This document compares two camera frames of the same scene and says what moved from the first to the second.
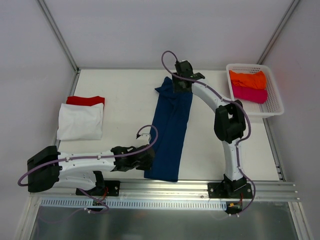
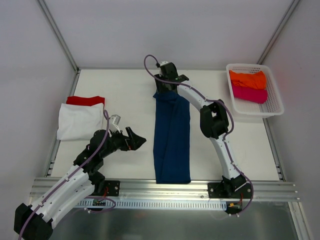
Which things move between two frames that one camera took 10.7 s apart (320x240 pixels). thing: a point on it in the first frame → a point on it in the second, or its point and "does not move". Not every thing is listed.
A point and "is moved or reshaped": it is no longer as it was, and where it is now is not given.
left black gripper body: x=146 y=158 → x=128 y=139
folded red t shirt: x=84 y=101 does not move
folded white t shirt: x=80 y=122 does not move
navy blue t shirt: x=172 y=121 is moved or reshaped
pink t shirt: x=250 y=94 does not move
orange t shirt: x=257 y=80 does not move
